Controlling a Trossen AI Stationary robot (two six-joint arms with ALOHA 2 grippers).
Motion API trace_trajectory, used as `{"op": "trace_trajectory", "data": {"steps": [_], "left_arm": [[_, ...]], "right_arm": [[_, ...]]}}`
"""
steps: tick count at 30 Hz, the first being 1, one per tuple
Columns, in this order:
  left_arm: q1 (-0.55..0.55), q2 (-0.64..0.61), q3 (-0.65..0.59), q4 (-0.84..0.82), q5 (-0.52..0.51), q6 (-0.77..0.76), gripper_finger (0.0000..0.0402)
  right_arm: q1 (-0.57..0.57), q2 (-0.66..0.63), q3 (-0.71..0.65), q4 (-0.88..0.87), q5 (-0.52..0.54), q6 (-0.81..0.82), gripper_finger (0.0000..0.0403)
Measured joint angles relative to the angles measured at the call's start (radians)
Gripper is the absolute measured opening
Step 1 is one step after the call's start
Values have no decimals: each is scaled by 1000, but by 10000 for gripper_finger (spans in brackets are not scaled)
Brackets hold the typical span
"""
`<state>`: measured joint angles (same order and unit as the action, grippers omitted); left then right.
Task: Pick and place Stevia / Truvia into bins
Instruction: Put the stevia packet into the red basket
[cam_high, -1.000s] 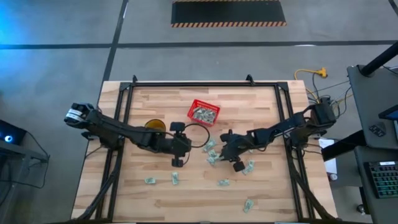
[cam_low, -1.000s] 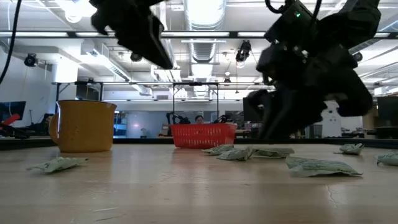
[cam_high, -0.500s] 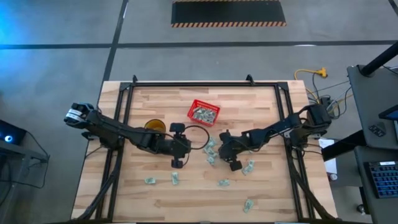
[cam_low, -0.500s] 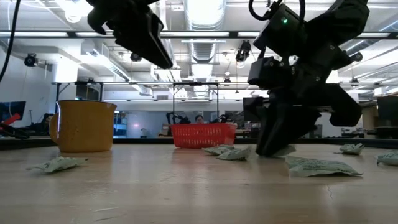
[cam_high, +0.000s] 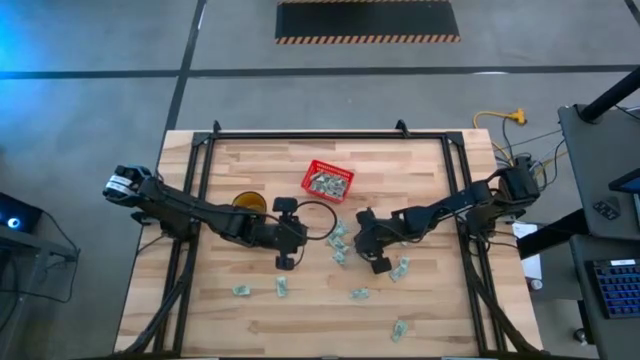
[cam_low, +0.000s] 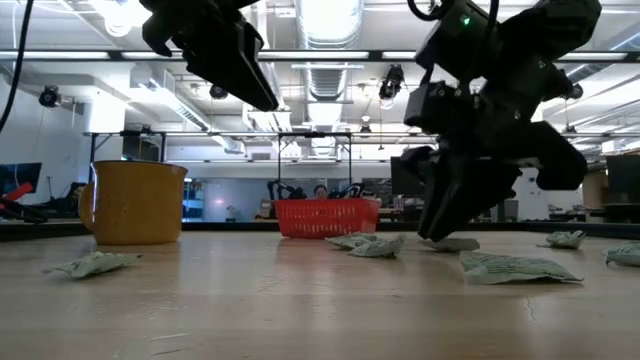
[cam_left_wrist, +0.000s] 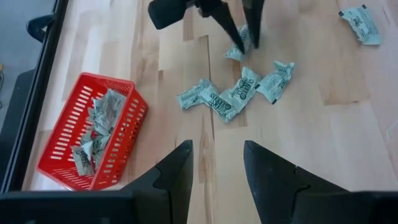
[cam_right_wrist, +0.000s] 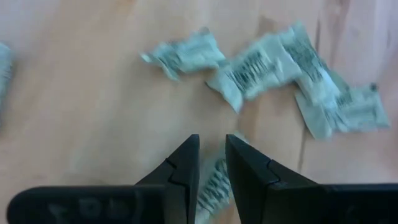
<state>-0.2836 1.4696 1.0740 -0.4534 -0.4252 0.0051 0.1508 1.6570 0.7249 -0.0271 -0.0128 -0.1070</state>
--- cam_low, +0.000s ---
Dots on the silver ceiling duct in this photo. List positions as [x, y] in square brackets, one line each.
[327, 25]

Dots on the black metal table frame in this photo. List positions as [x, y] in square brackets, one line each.
[135, 133]

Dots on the yellow ceramic mug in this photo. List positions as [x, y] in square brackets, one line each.
[137, 200]

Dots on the grey bin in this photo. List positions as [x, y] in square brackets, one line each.
[511, 211]

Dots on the green white sweetener packet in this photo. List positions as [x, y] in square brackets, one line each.
[460, 244]
[377, 248]
[350, 241]
[510, 270]
[92, 263]
[565, 240]
[625, 255]

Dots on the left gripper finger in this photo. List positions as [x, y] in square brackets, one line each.
[225, 65]
[257, 55]

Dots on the black ceiling camera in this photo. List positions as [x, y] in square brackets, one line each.
[577, 91]
[218, 91]
[391, 80]
[49, 96]

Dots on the black metal stand frame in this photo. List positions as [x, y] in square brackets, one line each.
[315, 134]

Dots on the red plastic basket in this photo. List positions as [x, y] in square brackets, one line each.
[325, 217]

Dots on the black overhead frame bar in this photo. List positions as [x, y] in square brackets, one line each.
[375, 55]

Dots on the dark blue screen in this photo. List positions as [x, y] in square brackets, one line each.
[27, 172]

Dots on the white pillar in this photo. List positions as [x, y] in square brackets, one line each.
[527, 206]

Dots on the black table edge rail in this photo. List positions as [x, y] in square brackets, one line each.
[235, 226]

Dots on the person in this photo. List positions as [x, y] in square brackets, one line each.
[320, 192]

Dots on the black computer monitor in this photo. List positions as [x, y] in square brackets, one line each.
[397, 189]

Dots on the red object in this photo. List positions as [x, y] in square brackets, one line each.
[20, 192]

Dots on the wooden cabinet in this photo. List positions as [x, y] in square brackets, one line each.
[597, 196]

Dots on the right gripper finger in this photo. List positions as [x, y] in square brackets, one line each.
[480, 190]
[437, 205]

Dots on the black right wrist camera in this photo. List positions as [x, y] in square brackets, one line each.
[425, 107]

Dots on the dark large monitor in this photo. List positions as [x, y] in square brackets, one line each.
[624, 180]

